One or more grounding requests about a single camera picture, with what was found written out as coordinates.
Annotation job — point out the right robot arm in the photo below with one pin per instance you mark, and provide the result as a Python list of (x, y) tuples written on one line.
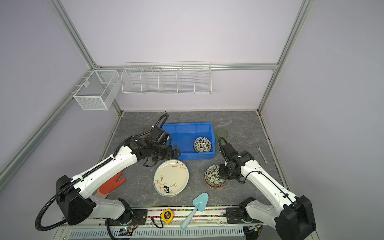
[(291, 216)]

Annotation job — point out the white wire rack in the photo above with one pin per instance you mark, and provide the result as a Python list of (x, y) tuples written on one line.
[(167, 78)]

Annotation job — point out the green floral bowl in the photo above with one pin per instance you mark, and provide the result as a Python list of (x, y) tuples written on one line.
[(212, 176), (202, 145)]

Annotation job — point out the yellow tape measure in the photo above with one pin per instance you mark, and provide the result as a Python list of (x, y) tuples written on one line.
[(167, 216)]

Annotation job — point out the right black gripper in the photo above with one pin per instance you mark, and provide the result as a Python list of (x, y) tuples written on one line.
[(222, 173)]

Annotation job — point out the amber glass cup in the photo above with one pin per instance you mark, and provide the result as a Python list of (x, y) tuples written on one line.
[(148, 129)]

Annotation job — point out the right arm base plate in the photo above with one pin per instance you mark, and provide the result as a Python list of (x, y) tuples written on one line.
[(235, 215)]

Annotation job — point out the green glass cup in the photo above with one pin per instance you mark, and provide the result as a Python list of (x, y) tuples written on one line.
[(221, 136)]

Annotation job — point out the blue plastic bin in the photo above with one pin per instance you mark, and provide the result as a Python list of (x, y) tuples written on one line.
[(184, 135)]

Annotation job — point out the cream floral plate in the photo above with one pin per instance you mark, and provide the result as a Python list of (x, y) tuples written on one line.
[(172, 173)]

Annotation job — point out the white mesh basket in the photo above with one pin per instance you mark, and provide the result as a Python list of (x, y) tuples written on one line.
[(99, 90)]

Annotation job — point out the orange patterned bowl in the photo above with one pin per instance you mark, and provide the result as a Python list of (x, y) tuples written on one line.
[(215, 187)]

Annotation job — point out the red work glove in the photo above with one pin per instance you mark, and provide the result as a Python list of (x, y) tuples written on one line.
[(109, 186)]

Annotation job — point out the metal wrench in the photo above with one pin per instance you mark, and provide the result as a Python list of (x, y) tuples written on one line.
[(263, 156)]

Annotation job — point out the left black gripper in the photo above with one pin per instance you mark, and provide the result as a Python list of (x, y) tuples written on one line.
[(169, 156)]

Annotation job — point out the green rimmed bottom plate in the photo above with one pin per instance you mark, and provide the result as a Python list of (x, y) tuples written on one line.
[(168, 191)]

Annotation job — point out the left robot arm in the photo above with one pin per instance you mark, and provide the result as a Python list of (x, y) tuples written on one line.
[(75, 196)]

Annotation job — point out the teal plastic shovel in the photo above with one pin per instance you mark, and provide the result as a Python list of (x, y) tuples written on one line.
[(199, 203)]

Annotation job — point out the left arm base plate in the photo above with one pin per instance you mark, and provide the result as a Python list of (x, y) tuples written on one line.
[(135, 217)]

